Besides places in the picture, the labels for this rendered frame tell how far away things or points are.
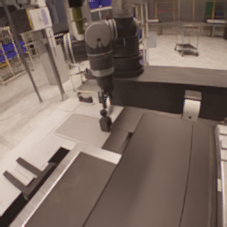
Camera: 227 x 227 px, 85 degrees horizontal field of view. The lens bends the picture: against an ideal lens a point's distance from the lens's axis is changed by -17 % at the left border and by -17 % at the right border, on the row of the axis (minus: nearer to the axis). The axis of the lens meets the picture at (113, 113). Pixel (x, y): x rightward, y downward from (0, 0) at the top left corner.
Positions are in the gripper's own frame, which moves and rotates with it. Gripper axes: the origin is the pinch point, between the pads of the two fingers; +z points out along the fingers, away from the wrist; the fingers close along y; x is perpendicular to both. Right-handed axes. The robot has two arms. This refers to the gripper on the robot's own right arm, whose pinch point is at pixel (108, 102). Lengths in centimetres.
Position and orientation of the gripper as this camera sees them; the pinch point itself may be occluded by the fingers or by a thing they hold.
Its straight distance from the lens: 75.4
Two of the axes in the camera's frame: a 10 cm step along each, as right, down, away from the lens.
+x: -9.4, -0.9, 3.3
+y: 3.2, -6.0, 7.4
